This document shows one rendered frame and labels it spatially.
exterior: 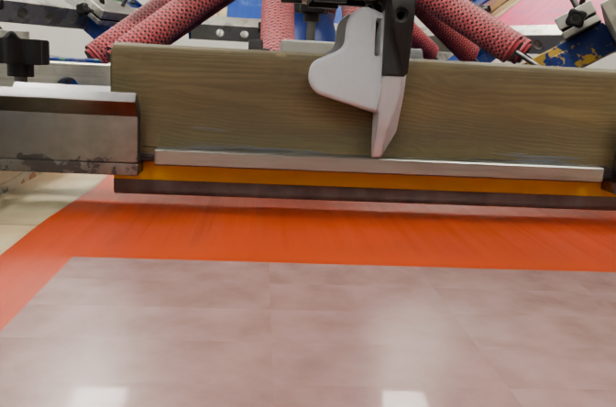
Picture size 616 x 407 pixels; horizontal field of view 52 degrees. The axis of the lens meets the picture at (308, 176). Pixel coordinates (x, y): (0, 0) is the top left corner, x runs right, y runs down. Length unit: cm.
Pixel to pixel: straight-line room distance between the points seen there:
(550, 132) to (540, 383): 26
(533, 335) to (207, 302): 13
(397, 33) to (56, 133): 22
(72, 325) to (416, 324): 13
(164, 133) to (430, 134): 17
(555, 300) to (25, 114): 32
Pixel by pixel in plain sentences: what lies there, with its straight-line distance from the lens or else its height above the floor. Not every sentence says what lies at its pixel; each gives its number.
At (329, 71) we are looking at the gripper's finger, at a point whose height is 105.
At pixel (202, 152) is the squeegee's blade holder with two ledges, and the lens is 40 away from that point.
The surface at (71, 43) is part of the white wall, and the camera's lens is 474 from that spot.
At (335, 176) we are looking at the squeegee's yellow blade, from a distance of 43.
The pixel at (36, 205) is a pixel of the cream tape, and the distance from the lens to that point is 44.
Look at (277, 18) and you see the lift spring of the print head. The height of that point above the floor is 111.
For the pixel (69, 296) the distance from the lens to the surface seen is 28.
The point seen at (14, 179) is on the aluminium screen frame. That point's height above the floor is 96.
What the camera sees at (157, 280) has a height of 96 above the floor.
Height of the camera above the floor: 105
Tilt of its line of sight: 10 degrees down
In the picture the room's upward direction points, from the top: 3 degrees clockwise
